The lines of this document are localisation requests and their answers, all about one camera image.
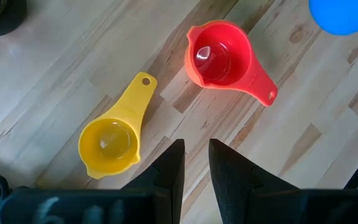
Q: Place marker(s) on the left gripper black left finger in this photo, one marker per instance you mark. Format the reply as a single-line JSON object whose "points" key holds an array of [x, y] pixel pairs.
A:
{"points": [[169, 174]]}

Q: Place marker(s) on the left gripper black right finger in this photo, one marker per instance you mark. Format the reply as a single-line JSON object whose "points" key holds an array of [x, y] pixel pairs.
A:
{"points": [[228, 174]]}

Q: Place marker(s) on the yellow measuring cup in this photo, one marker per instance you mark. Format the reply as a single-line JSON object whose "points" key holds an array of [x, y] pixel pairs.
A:
{"points": [[113, 146]]}

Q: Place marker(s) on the red-orange measuring cup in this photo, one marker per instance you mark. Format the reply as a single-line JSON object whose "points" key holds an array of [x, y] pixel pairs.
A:
{"points": [[222, 59]]}

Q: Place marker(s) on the blue measuring cup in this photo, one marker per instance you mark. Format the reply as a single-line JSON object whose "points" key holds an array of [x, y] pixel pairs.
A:
{"points": [[340, 15]]}

